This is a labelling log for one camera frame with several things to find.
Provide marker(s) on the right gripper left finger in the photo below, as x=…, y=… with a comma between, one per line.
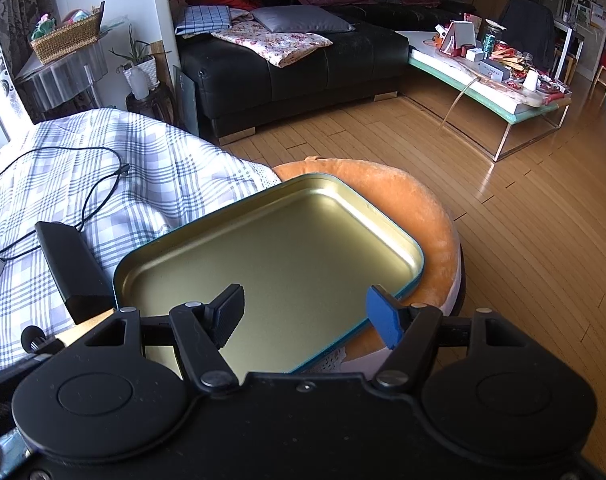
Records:
x=200, y=331

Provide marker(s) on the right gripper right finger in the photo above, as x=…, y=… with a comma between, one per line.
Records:
x=410, y=333

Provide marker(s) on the orange round cushion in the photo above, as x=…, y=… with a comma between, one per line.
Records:
x=416, y=210

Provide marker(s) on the gold metal tin tray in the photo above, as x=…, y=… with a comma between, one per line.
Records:
x=305, y=252

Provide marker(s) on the black power bank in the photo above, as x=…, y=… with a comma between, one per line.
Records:
x=81, y=282

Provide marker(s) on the plaid checkered bed cloth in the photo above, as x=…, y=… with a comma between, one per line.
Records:
x=122, y=179

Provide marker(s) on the black leather sofa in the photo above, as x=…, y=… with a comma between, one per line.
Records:
x=238, y=90

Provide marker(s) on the white plant pot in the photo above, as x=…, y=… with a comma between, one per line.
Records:
x=139, y=66

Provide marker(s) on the glass coffee table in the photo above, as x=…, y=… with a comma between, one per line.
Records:
x=512, y=106

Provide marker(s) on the silver side table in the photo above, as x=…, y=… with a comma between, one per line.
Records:
x=53, y=84

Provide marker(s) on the floral cushion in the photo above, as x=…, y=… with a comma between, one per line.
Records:
x=280, y=49

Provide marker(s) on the blue checkered pillow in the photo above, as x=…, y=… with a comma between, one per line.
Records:
x=196, y=20

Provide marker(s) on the grey pillow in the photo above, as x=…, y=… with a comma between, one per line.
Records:
x=300, y=19

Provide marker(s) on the wicker basket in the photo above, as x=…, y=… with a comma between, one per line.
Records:
x=80, y=29

